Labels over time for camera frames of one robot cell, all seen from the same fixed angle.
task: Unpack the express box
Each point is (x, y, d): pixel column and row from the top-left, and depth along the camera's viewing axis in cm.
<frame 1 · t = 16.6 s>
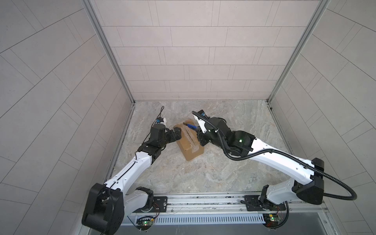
left hand: (178, 129, 83), fingers open
right hand: (194, 130, 68), fingers closed
brown cardboard express box: (189, 143, 78), point 15 cm above the table

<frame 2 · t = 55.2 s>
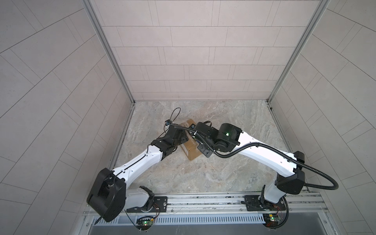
left hand: (186, 133, 84), fingers open
right hand: (203, 147, 69), fingers closed
the named things where they were.

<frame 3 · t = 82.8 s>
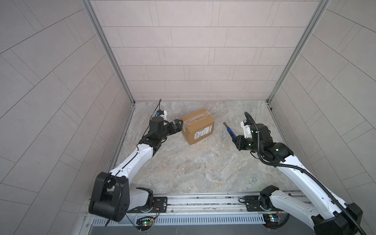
left hand: (181, 121, 83), fingers open
right hand: (231, 140, 75), fingers closed
brown cardboard express box: (198, 126, 87), point 14 cm above the table

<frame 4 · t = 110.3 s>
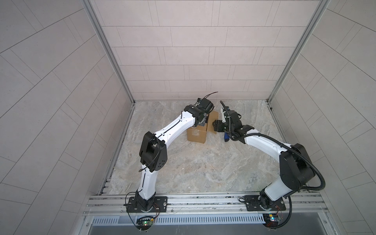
left hand: (198, 116, 88), fingers open
right hand: (214, 123, 89), fingers open
brown cardboard express box: (198, 133, 86), point 12 cm above the table

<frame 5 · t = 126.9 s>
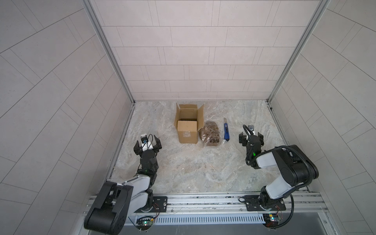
left hand: (149, 135, 83), fingers open
right hand: (249, 131, 94), fingers open
brown cardboard express box: (188, 121, 86), point 16 cm above the table
clear bag of brown contents: (210, 134, 91), point 7 cm above the table

